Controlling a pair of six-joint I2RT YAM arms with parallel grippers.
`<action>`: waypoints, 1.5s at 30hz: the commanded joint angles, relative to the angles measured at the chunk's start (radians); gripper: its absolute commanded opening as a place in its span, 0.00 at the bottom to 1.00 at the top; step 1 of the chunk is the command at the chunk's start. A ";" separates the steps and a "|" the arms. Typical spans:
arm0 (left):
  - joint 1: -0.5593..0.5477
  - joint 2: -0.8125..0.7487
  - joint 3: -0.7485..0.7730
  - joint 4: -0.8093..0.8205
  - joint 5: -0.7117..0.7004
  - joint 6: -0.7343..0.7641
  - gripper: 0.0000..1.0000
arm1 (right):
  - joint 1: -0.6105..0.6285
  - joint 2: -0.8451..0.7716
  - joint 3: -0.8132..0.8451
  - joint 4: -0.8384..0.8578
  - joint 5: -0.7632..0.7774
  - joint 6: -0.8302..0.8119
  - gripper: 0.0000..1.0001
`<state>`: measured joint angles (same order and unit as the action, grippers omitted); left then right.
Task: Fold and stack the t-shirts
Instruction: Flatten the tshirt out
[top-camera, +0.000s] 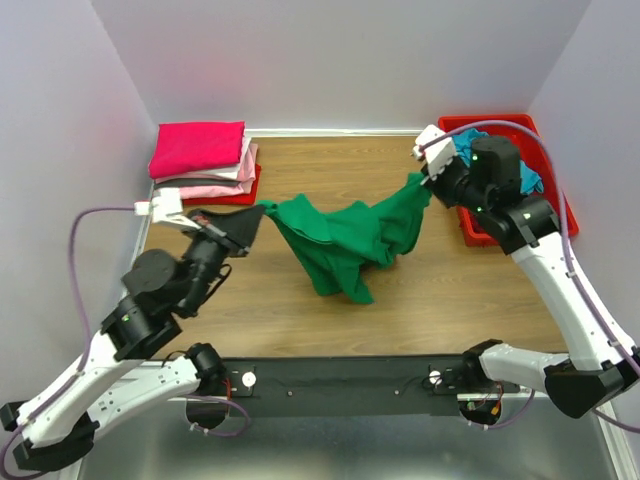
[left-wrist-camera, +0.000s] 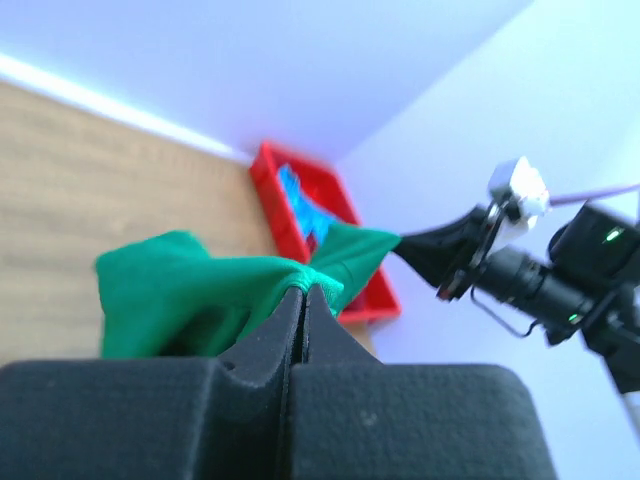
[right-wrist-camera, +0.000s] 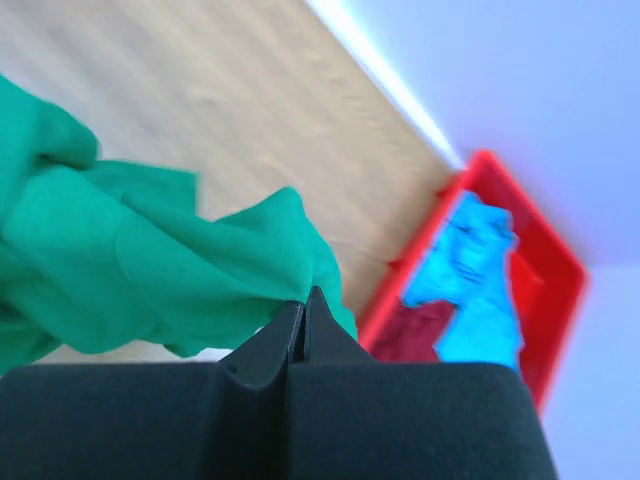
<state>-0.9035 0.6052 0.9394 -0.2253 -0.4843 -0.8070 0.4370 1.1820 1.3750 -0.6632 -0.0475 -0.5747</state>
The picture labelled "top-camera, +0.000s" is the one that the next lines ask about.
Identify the purple cable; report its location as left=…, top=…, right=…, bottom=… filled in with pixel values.
left=0, top=206, right=251, bottom=466
left=422, top=119, right=640, bottom=435

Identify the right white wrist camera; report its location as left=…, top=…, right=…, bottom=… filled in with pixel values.
left=412, top=124, right=457, bottom=182

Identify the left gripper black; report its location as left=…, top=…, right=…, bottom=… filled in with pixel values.
left=182, top=204, right=268, bottom=315

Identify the red folded t-shirt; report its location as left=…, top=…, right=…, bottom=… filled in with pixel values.
left=181, top=164, right=261, bottom=205

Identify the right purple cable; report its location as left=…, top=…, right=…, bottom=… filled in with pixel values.
left=422, top=119, right=640, bottom=435

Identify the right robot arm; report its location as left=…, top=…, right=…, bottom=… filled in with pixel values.
left=413, top=136, right=639, bottom=419

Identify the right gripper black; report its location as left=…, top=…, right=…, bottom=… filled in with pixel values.
left=419, top=149, right=489, bottom=217

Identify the blue t-shirt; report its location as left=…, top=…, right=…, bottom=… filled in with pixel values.
left=451, top=128, right=544, bottom=195

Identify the grey folded t-shirt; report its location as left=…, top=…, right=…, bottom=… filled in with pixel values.
left=154, top=178, right=239, bottom=188

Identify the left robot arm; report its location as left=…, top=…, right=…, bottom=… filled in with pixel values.
left=1, top=202, right=265, bottom=479

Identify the red plastic bin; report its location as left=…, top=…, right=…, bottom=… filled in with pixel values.
left=437, top=113, right=581, bottom=248

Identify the light pink folded t-shirt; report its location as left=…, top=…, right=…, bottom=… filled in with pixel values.
left=179, top=143, right=258, bottom=199

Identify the magenta folded t-shirt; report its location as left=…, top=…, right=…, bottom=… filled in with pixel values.
left=148, top=121, right=245, bottom=180

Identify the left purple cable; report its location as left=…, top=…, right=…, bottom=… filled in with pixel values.
left=0, top=206, right=251, bottom=466

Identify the green t-shirt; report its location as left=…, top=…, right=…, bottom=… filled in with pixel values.
left=258, top=173, right=431, bottom=305

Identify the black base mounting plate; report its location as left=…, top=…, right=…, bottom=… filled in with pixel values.
left=224, top=354, right=520, bottom=419

